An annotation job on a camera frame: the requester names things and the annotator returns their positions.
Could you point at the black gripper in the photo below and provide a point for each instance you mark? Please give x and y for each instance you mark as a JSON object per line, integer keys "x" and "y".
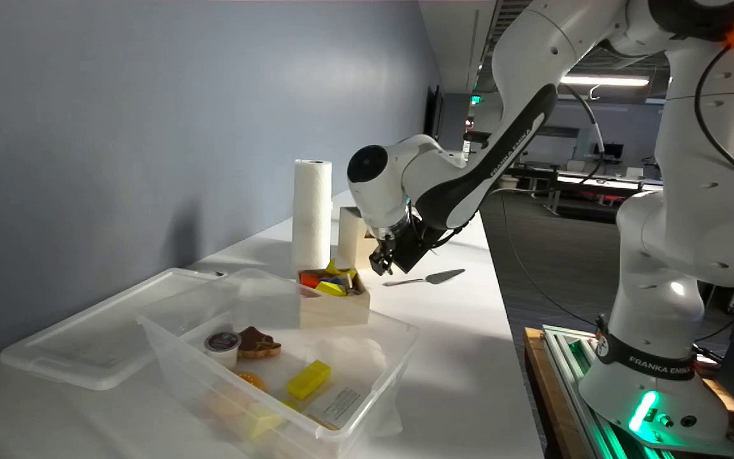
{"x": 419, "y": 242}

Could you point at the white paper towel roll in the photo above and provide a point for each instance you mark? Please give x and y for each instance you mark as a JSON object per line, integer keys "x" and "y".
{"x": 313, "y": 217}

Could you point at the yellow rectangular block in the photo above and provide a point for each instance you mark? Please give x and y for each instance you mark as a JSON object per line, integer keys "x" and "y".
{"x": 310, "y": 381}

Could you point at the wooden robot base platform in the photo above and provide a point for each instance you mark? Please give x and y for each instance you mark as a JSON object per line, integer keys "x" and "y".
{"x": 554, "y": 398}

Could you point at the brown toy piece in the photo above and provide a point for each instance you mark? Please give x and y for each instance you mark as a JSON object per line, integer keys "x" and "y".
{"x": 256, "y": 342}

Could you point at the clear plastic container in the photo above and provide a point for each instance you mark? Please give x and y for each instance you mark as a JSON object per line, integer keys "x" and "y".
{"x": 350, "y": 358}

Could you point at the dark round disc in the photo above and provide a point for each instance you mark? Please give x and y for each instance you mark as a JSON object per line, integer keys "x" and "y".
{"x": 224, "y": 339}

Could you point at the clear plastic lid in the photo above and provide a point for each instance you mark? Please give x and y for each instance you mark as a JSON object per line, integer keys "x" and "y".
{"x": 87, "y": 339}

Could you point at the wooden shape sorter box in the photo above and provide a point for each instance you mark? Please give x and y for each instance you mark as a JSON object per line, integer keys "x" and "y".
{"x": 352, "y": 242}

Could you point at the silver cake knife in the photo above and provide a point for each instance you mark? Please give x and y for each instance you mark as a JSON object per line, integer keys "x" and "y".
{"x": 433, "y": 277}

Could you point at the background desk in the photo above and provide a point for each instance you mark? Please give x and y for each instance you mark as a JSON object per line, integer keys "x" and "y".
{"x": 588, "y": 181}

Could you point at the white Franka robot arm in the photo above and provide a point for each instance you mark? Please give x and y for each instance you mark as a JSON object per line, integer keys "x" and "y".
{"x": 690, "y": 231}

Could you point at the ceiling light strip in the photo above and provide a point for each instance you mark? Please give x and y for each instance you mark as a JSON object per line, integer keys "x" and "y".
{"x": 606, "y": 79}

